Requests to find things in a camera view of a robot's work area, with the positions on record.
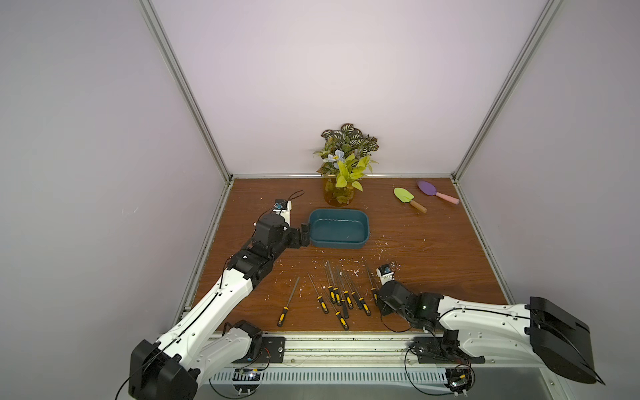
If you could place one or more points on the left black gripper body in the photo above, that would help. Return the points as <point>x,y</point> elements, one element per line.
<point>292,240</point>

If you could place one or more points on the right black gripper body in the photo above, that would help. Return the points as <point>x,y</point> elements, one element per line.
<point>385,297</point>

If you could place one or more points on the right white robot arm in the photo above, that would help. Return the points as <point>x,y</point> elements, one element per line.
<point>538,331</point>

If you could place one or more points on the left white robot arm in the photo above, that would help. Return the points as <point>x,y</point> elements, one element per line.
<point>179,361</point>

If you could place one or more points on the teal plastic storage box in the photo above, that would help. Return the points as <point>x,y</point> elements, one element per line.
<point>339,228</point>

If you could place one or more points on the amber glass vase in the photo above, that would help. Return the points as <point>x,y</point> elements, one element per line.
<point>334,196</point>

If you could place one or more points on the artificial plant bouquet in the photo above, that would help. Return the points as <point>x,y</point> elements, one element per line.
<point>346,156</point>

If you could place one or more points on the right circuit board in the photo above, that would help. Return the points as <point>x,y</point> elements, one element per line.
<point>459,380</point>

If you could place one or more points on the circuit board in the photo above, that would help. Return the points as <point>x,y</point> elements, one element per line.
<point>246,381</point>
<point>459,380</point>

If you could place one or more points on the left circuit board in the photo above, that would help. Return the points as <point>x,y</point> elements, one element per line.
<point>246,381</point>

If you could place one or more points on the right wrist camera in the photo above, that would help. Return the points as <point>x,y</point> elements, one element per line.
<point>385,273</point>

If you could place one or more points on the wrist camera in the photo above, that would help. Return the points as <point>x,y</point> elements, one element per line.
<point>385,273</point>
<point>283,208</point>

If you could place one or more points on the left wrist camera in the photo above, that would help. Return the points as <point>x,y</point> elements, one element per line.
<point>283,208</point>

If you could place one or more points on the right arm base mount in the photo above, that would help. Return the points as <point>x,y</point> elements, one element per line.
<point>442,349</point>

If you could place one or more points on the long file yellow handle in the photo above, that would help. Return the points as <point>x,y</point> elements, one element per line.
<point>285,309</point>

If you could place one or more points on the green trowel wooden handle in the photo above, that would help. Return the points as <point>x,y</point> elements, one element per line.
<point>406,197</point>

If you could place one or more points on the aluminium rail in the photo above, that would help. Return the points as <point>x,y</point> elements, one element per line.
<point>381,350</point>

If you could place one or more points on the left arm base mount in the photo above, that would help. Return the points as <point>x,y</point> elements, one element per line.
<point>262,349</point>

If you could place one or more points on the purple trowel pink handle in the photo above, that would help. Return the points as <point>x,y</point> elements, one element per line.
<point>430,190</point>

